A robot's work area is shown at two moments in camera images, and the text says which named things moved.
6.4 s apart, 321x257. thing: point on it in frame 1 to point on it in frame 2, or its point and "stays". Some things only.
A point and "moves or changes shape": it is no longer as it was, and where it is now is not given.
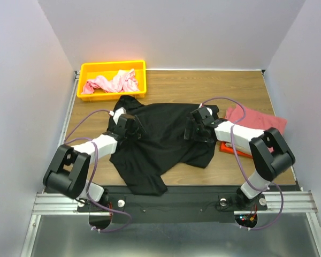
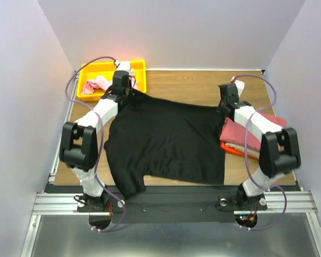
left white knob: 121,203 stays
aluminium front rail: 299,203 stays
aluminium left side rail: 70,107 stays
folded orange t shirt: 223,148 stays
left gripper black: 138,129 to 130,83
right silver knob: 223,202 stays
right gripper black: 190,128 to 221,107
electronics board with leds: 246,220 stays
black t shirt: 139,161 moves or changes shape
